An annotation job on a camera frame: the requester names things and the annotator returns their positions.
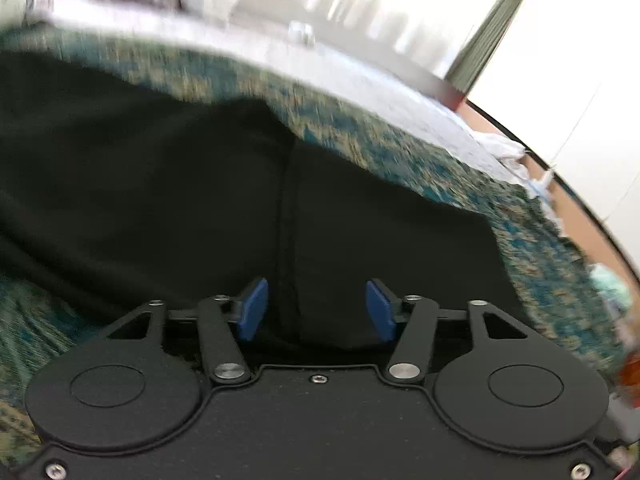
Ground black pants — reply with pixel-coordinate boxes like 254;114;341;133
1;52;527;352

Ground teal paisley bedspread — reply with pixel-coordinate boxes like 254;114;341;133
1;25;626;467

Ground crumpled white cloth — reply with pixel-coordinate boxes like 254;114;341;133
486;133;530;182

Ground folded green clothes stack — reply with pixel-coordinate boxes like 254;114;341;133
589;262;634;315

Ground orange red bag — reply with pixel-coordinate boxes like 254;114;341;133
618;351;640;403

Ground white bed sheet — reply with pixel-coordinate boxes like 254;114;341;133
27;0;529;185

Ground green curtain right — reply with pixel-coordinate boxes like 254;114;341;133
445;0;523;96

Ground small white cloth bundle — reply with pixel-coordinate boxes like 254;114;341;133
288;21;316;48

